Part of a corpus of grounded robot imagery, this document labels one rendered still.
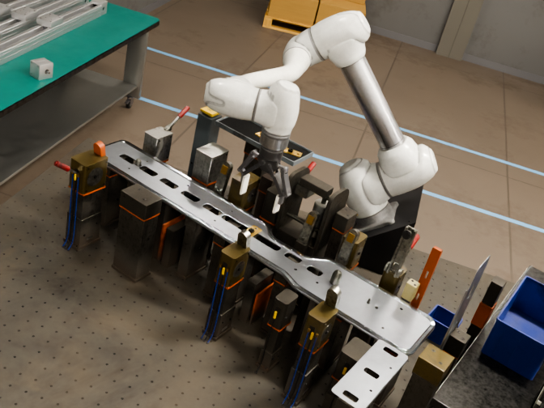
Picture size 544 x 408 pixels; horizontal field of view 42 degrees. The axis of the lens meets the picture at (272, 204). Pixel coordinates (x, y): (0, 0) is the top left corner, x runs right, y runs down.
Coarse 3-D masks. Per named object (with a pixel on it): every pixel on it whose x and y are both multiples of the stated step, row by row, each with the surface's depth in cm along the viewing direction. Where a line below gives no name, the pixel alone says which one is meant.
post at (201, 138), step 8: (200, 112) 275; (200, 120) 275; (208, 120) 272; (200, 128) 276; (208, 128) 274; (216, 128) 277; (200, 136) 278; (208, 136) 275; (216, 136) 280; (200, 144) 279; (192, 152) 283; (192, 160) 284; (192, 168) 286; (184, 192) 293
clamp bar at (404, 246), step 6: (408, 228) 221; (414, 228) 221; (402, 234) 218; (408, 234) 217; (414, 234) 219; (402, 240) 223; (408, 240) 222; (402, 246) 223; (408, 246) 221; (396, 252) 224; (402, 252) 224; (396, 258) 225; (402, 258) 223; (390, 264) 226; (402, 264) 225; (396, 270) 225
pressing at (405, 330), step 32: (160, 160) 264; (160, 192) 246; (192, 192) 251; (224, 224) 238; (256, 224) 242; (256, 256) 227; (320, 288) 220; (352, 288) 224; (352, 320) 211; (384, 320) 214; (416, 320) 217
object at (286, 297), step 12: (276, 300) 213; (288, 300) 213; (276, 312) 214; (288, 312) 215; (276, 324) 216; (288, 324) 221; (276, 336) 219; (264, 348) 224; (276, 348) 224; (264, 360) 225; (276, 360) 229
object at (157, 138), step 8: (160, 128) 274; (144, 136) 270; (152, 136) 267; (160, 136) 268; (168, 136) 271; (144, 144) 271; (152, 144) 268; (160, 144) 269; (168, 144) 274; (152, 152) 270; (160, 152) 272; (168, 152) 276
